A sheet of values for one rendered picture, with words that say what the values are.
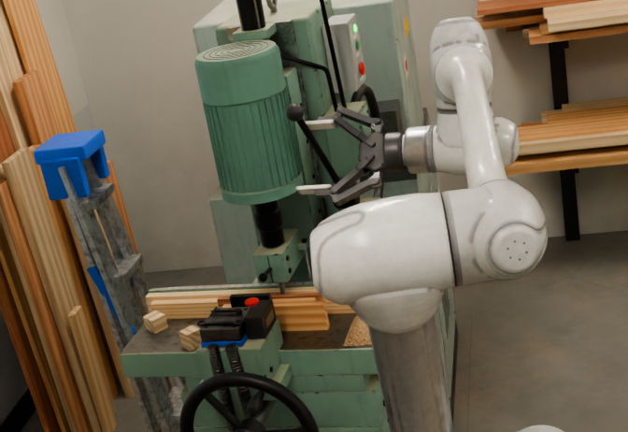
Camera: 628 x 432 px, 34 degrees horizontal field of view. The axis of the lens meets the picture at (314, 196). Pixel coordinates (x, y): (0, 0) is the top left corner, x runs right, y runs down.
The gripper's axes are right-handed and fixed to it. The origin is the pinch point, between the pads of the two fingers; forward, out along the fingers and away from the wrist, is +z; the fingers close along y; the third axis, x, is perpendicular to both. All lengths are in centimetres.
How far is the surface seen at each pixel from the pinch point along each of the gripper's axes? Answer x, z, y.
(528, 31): -172, -28, 120
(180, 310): -33, 39, -22
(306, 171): -22.1, 7.0, 6.2
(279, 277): -23.4, 12.1, -17.4
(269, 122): 1.0, 7.6, 7.9
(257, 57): 9.8, 7.8, 18.0
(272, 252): -20.5, 13.1, -12.5
